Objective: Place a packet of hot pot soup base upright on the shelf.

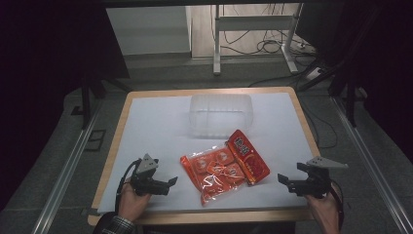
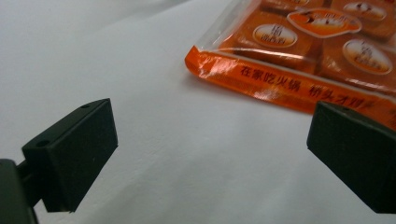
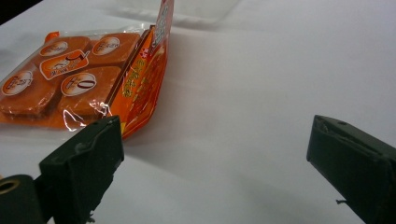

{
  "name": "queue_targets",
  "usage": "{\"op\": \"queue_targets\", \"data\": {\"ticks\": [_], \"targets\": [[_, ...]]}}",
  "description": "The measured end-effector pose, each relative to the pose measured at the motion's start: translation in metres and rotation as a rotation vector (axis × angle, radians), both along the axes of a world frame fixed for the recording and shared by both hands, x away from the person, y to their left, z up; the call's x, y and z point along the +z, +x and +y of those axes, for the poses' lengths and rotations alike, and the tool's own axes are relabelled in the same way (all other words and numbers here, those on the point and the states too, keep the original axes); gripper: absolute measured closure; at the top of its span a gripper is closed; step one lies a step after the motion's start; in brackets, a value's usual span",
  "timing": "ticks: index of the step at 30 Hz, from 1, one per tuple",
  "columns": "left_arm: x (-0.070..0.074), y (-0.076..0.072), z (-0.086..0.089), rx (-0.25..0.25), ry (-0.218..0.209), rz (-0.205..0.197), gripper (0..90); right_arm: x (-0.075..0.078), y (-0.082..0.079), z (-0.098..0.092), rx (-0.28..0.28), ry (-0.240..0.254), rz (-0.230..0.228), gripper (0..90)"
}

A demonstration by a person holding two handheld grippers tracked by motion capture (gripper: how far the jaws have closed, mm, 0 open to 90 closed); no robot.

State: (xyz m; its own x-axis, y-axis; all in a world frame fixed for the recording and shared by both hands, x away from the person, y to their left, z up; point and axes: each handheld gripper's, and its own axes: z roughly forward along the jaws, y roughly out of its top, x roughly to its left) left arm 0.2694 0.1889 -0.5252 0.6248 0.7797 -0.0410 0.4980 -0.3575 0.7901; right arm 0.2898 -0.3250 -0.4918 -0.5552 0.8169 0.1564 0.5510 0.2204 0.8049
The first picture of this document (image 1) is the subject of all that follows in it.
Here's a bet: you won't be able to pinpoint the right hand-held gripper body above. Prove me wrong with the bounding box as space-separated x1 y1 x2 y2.
289 156 350 200

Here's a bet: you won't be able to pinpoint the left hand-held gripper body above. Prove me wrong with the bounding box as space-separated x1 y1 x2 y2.
130 153 170 197

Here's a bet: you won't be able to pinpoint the red snack packet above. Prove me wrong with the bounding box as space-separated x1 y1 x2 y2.
226 129 272 186

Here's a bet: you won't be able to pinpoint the clear bag of orange packets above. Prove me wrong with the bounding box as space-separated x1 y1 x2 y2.
179 141 246 207

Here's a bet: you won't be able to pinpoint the clear plastic container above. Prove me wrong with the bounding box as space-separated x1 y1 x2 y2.
188 93 254 140

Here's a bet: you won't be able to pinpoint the person's left hand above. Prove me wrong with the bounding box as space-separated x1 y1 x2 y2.
117 181 153 223

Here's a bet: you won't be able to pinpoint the person's right hand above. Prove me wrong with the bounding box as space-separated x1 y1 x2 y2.
304 183 343 234

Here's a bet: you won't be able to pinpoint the wooden table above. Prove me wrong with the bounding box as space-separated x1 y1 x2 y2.
87 85 321 227

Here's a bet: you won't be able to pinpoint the white table mat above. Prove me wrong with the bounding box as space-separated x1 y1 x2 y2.
96 92 318 215

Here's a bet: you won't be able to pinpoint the black metal stand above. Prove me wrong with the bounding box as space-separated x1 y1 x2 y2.
296 6 383 129
79 3 134 131

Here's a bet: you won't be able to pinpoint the white power strip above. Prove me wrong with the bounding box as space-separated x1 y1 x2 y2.
304 65 326 81

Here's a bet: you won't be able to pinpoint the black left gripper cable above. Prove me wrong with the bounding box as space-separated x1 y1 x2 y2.
114 159 142 215

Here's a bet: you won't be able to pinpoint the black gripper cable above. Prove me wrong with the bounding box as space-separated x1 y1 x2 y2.
114 159 142 215
328 179 346 230

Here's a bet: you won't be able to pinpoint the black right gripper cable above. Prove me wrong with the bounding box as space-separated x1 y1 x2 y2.
328 179 346 230

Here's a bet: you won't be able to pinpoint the black floor cable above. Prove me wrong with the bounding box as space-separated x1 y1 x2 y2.
300 98 339 150

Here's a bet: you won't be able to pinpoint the aluminium floor rail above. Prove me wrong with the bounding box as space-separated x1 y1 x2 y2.
330 96 413 234
31 98 103 234

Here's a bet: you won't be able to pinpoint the black floor frame plate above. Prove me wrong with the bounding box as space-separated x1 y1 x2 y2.
85 129 107 152

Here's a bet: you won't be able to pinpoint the black floor cables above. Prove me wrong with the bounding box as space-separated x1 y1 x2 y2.
209 3 318 57

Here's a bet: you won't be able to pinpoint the white metal desk frame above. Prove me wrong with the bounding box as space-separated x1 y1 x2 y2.
212 3 305 77

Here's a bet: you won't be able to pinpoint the white wall panel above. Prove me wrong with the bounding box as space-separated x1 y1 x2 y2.
105 5 192 57

